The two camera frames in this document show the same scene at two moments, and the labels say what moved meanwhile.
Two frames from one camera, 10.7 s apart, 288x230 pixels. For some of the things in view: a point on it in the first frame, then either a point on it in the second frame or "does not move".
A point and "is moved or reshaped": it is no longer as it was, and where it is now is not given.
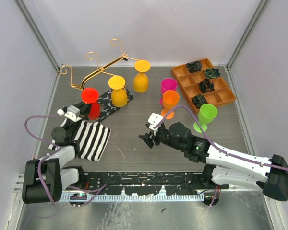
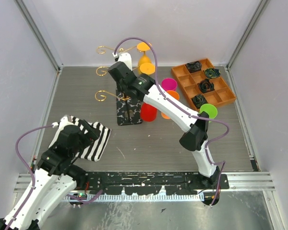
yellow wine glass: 119,94 to 148,68
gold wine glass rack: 124,56 to 128,110
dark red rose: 206,85 does not move
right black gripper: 146,138 to 129,69
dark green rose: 211,73 does not move
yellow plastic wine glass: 140,79 is moved or reshaped
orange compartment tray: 201,84 does not move
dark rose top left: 194,66 does not move
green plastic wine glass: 207,113 does not move
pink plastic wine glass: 167,84 does not move
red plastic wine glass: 91,96 to 148,113
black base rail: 144,183 does not move
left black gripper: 84,110 to 90,136
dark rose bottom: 198,100 does not move
